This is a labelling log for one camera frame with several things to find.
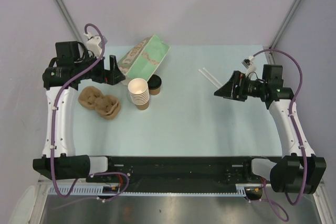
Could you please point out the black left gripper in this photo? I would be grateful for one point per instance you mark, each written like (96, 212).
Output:
(111, 77)

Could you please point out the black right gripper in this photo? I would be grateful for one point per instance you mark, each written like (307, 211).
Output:
(229, 89)

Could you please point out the printed green paper bag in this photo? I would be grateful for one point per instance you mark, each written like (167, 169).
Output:
(143, 59)

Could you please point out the black plastic cup lid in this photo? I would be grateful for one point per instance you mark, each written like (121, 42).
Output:
(154, 82)

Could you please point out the single brown paper cup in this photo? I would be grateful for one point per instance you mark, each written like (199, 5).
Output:
(154, 91)

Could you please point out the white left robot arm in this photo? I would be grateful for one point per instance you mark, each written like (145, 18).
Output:
(74, 62)

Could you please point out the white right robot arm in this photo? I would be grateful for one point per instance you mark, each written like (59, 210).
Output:
(299, 170)

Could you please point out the stack of brown paper cups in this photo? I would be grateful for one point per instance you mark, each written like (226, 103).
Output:
(139, 93)

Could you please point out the brown pulp cup carrier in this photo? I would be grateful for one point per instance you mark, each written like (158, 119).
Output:
(107, 106)

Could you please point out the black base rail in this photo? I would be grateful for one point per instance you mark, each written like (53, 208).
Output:
(181, 175)

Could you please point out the white slotted cable duct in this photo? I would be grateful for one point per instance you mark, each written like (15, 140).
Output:
(95, 190)

